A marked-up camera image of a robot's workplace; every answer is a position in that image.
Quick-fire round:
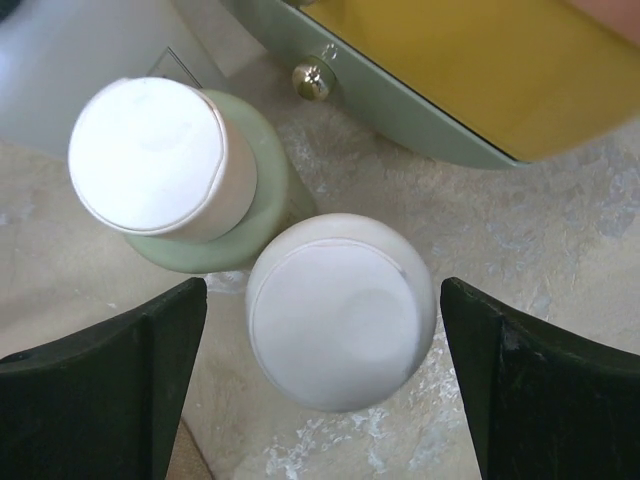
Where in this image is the brown burlap canvas bag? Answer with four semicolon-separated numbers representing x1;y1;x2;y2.
166;419;215;480

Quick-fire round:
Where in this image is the white cylinder orange yellow end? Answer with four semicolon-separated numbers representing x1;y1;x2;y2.
226;1;639;169

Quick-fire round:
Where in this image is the pale green lotion bottle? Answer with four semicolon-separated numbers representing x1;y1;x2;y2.
68;77;317;274

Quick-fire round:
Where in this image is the cream lidded jar bottle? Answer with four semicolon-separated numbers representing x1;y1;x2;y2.
245;213;437;413

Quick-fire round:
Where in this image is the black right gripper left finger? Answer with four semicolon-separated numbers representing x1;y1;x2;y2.
1;277;207;479

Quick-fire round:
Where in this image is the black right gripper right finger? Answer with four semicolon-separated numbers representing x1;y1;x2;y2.
440;278;639;479

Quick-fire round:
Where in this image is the white rectangular bottle grey cap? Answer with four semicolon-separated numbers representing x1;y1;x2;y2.
1;0;227;157

